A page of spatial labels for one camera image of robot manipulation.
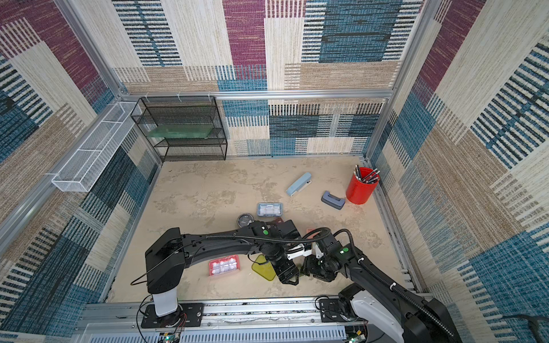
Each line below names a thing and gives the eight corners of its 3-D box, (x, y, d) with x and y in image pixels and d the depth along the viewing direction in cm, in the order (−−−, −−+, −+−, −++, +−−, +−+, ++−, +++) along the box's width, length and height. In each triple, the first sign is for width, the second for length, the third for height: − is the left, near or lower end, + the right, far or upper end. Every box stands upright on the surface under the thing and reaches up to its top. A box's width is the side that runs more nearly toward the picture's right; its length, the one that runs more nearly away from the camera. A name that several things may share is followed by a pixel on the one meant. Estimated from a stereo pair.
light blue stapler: (291, 198, 105) (292, 192, 101) (285, 193, 107) (285, 187, 104) (313, 182, 112) (314, 175, 108) (306, 176, 114) (307, 170, 110)
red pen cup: (348, 204, 103) (357, 184, 91) (344, 188, 110) (352, 166, 97) (370, 204, 103) (382, 184, 91) (365, 187, 110) (375, 166, 97)
